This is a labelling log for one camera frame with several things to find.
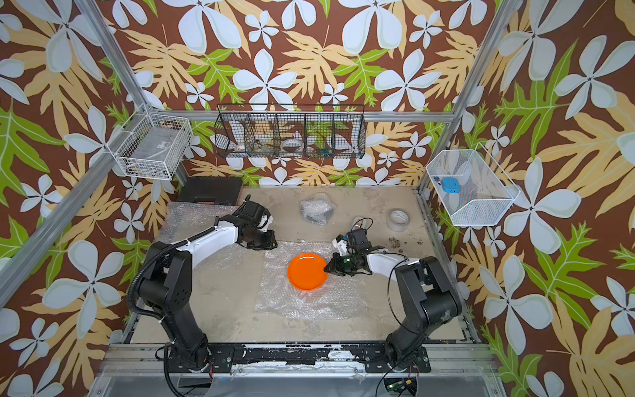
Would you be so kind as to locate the clear tape roll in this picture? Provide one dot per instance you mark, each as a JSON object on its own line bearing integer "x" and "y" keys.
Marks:
{"x": 397, "y": 220}

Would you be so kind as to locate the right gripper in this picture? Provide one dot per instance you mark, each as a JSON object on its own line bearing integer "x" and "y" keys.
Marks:
{"x": 336, "y": 267}

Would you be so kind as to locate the bubble wrap pile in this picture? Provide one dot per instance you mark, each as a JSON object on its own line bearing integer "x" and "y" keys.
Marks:
{"x": 187, "y": 219}

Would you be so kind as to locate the white wire basket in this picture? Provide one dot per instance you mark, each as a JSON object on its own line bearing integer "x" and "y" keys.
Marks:
{"x": 151, "y": 144}
{"x": 487, "y": 191}

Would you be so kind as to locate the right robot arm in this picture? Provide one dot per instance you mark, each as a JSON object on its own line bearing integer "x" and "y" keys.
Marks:
{"x": 427, "y": 295}

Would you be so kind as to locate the blue small object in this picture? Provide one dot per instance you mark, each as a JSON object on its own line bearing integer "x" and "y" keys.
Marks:
{"x": 451, "y": 185}

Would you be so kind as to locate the black plastic case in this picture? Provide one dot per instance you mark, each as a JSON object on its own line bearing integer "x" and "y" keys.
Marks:
{"x": 211, "y": 190}

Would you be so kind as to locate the white wire basket left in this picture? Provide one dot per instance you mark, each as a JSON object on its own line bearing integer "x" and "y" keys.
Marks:
{"x": 151, "y": 144}

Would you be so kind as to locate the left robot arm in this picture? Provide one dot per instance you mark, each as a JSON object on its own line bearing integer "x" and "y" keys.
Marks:
{"x": 163, "y": 286}

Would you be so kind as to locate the black wire basket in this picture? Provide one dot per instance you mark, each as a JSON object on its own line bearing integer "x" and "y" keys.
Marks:
{"x": 314, "y": 131}

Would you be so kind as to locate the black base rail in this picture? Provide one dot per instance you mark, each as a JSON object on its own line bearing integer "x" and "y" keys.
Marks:
{"x": 365, "y": 356}

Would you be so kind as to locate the white wire basket right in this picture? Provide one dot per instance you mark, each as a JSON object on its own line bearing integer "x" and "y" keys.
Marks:
{"x": 487, "y": 191}

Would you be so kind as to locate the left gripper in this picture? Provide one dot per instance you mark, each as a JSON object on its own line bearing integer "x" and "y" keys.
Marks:
{"x": 270, "y": 243}

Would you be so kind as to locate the orange dinner plate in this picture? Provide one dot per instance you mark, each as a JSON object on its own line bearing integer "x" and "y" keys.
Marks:
{"x": 306, "y": 271}

